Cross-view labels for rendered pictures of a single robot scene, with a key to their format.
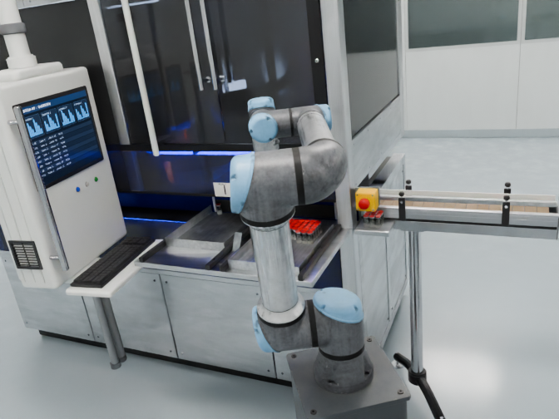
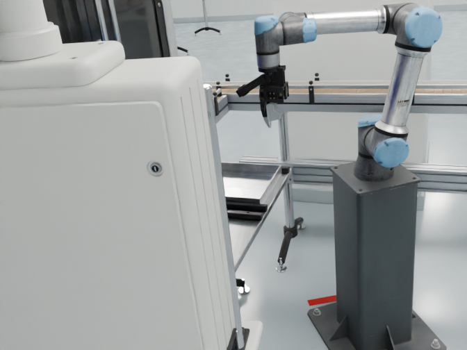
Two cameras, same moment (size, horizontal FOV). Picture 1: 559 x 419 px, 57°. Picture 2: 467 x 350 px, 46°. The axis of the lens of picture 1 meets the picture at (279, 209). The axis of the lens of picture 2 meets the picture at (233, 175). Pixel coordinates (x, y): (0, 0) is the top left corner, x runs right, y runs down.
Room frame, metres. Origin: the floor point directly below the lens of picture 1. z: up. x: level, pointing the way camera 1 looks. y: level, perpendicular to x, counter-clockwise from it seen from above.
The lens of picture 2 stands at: (1.74, 1.75, 1.75)
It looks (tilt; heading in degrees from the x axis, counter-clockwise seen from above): 25 degrees down; 266
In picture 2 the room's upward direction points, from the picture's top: 7 degrees counter-clockwise
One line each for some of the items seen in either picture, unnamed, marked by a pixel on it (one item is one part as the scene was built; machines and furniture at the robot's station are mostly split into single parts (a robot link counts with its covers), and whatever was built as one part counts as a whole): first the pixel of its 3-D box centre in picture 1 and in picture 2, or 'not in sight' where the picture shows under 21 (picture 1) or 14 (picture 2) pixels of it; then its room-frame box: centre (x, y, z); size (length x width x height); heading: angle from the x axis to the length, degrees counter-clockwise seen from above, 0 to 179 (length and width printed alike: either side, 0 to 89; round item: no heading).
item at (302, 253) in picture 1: (283, 245); (225, 182); (1.66, 0.00, 0.90); 0.34 x 0.26 x 0.04; 153
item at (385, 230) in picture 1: (375, 225); not in sight; (1.79, -0.36, 0.87); 0.14 x 0.13 x 0.02; 154
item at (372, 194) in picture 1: (367, 199); not in sight; (1.76, -0.32, 1.00); 0.08 x 0.07 x 0.07; 154
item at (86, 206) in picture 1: (52, 170); (87, 262); (1.97, 0.86, 1.19); 0.50 x 0.19 x 0.78; 161
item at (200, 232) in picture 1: (216, 226); not in sight; (1.91, 0.26, 0.90); 0.34 x 0.26 x 0.04; 154
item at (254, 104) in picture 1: (262, 117); (267, 35); (1.47, 0.02, 1.39); 0.09 x 0.08 x 0.11; 179
